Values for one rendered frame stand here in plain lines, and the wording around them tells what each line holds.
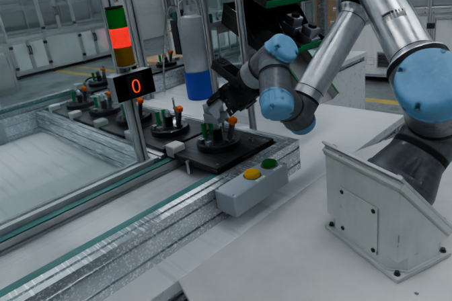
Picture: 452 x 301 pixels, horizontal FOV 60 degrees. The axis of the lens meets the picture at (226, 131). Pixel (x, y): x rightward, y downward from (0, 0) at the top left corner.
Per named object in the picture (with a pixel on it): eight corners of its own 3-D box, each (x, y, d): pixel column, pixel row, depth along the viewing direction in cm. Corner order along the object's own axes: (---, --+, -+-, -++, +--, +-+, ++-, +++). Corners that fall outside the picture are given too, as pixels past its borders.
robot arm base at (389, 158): (441, 220, 78) (469, 179, 79) (407, 186, 71) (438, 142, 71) (383, 189, 91) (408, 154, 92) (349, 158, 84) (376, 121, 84)
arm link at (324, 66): (364, -18, 111) (278, 129, 107) (355, -46, 103) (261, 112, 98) (404, -13, 104) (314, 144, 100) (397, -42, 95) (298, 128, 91)
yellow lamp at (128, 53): (138, 62, 107) (134, 45, 106) (123, 67, 104) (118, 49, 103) (129, 62, 111) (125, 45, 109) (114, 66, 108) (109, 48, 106)
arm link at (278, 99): (305, 123, 91) (300, 83, 96) (287, 102, 82) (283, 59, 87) (274, 130, 94) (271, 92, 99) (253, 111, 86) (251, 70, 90)
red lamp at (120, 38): (134, 44, 106) (131, 26, 104) (118, 48, 102) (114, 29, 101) (125, 44, 109) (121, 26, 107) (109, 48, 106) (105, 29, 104)
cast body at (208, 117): (229, 119, 117) (224, 97, 115) (218, 124, 115) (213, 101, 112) (210, 117, 123) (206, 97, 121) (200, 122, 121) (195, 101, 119)
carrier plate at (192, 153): (274, 144, 121) (273, 138, 120) (218, 175, 106) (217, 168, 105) (220, 131, 138) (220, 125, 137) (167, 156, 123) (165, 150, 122)
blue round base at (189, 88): (221, 94, 218) (217, 68, 213) (200, 102, 208) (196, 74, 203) (203, 91, 229) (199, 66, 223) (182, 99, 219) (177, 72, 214)
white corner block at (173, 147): (186, 154, 123) (184, 142, 121) (175, 159, 120) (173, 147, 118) (177, 151, 126) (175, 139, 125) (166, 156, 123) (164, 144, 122)
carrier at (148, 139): (218, 130, 139) (213, 97, 135) (163, 155, 124) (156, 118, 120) (177, 119, 156) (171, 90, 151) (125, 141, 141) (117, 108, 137)
